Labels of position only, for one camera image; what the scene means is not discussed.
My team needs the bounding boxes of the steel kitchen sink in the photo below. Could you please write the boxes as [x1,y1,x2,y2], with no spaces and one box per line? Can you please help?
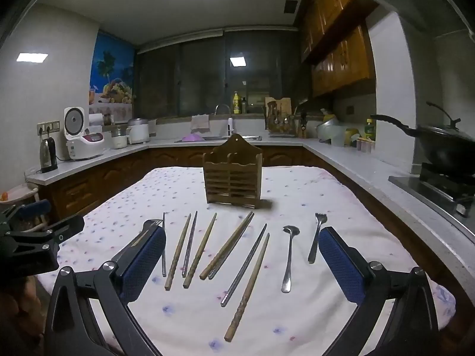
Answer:
[174,135,262,144]

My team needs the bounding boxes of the wall power outlet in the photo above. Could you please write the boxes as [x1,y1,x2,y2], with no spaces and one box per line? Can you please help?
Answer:
[36,120,61,136]

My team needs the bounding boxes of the glass stew pot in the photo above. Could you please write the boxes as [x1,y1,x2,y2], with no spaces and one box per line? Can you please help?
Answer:
[111,125,129,150]

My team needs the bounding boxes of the white electric cooker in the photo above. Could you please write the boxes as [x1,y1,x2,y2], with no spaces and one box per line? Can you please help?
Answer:
[127,118,151,144]

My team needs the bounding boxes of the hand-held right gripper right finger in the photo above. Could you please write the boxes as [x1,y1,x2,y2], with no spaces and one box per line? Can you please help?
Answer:
[318,226,440,356]

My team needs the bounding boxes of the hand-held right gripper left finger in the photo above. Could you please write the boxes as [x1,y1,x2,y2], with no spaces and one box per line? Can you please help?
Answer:
[44,220,167,356]

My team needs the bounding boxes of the wooden utensil holder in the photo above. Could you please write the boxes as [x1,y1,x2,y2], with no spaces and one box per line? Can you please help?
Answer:
[203,133,263,209]

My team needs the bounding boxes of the metal pot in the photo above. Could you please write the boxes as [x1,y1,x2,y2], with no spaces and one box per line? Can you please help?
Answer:
[316,113,347,143]

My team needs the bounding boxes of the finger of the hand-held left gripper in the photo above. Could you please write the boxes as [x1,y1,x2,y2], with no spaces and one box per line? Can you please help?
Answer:
[5,215,85,249]
[0,199,52,227]

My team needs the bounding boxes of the dark kitchen window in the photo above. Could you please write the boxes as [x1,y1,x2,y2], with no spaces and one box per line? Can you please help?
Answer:
[135,30,312,119]

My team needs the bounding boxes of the wooden stool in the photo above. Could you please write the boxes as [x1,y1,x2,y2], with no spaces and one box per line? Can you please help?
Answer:
[0,183,49,231]

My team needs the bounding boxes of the white plastic container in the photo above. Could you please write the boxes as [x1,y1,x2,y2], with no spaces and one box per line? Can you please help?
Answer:
[330,126,351,147]

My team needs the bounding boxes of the kitchen faucet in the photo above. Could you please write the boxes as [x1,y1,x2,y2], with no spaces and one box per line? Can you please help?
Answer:
[214,104,235,138]

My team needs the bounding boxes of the countertop utensil rack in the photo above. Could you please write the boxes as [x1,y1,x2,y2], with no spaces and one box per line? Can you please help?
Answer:
[265,106,297,134]

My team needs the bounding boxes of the beach fruit wall poster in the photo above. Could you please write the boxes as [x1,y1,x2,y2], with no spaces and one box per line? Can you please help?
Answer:
[88,31,135,115]

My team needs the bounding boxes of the black wok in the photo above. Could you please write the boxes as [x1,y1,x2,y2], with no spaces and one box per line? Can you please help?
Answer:
[370,101,475,177]

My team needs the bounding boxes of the metal fork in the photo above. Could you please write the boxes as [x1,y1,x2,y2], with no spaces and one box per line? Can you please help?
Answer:
[307,213,327,264]

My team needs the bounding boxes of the wooden chopstick with carved end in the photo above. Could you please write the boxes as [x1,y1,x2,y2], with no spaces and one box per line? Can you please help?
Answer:
[224,233,270,342]

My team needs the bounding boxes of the wooden cutting board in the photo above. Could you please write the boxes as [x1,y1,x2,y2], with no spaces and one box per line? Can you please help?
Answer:
[265,97,292,119]

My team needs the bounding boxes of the white kitchen countertop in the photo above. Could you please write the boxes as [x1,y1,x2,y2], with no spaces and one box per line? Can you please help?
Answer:
[25,135,475,305]

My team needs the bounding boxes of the wooden upper cabinets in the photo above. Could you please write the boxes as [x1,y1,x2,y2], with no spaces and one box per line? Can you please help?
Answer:
[297,0,377,99]

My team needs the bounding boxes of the pink dish cloth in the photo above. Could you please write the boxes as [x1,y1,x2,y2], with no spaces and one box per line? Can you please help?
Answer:
[191,114,210,132]

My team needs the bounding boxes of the gas stove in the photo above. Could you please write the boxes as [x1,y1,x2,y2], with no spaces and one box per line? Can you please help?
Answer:
[388,161,475,231]

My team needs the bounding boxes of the metal spoon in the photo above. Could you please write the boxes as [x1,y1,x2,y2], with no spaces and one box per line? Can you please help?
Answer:
[281,225,300,293]

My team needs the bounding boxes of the steel electric kettle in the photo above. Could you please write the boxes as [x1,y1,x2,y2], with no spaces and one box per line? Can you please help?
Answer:
[39,136,59,174]

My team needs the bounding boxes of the floral white tablecloth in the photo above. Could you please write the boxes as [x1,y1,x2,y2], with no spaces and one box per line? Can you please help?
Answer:
[37,165,456,356]

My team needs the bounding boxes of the person's left hand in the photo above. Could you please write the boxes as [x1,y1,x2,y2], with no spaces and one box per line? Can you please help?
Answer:
[0,278,45,342]

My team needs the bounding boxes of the white rice cooker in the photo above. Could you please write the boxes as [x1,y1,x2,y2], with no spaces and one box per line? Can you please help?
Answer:
[63,107,107,161]

